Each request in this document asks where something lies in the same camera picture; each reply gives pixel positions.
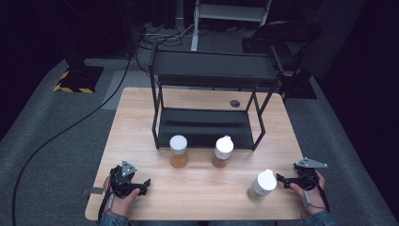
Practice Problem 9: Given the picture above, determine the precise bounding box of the brown spice jar flip lid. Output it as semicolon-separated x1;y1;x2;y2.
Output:
211;135;235;170

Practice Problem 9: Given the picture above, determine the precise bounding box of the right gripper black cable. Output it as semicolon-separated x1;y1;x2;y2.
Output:
300;175;331;221

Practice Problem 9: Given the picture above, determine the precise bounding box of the long black floor cable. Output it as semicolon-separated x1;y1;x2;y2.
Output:
11;53;135;226

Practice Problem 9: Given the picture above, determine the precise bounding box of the black striped floor base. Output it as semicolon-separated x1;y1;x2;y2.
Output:
276;70;318;101

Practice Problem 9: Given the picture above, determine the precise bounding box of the grey tape strip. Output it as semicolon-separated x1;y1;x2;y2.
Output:
82;186;104;196

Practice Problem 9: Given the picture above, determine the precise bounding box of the bundle of floor cables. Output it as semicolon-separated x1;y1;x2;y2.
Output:
137;22;196;52

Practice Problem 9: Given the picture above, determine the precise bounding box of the orange spice jar lid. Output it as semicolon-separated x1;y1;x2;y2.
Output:
169;135;189;170

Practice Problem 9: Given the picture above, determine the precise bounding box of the white metal stand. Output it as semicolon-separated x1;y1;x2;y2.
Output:
190;0;274;53

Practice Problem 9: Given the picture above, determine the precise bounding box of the black chair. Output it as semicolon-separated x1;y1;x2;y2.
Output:
241;20;323;79

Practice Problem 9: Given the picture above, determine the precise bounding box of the pale spice jar flip lid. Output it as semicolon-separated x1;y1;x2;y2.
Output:
247;169;279;203

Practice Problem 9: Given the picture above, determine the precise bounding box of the black two-tier metal rack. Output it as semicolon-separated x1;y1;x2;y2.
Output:
148;40;285;153

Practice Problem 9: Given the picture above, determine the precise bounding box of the black stand with striped base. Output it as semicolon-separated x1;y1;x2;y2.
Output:
53;31;105;95

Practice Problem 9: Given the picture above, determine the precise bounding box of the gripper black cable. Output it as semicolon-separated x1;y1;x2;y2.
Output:
300;175;331;221
97;184;116;224

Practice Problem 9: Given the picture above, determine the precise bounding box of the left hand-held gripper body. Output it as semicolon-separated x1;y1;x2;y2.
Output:
108;160;141;199

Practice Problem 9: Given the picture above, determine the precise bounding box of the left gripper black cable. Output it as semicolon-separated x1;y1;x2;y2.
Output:
97;184;116;224

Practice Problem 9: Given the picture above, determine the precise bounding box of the person's left hand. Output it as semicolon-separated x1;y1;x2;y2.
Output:
103;175;142;218

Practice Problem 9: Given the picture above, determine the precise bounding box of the person's right hand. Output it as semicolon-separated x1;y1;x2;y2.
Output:
289;170;327;217

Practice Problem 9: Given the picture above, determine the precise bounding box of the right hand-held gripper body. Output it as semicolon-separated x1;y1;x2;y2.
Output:
294;157;328;191

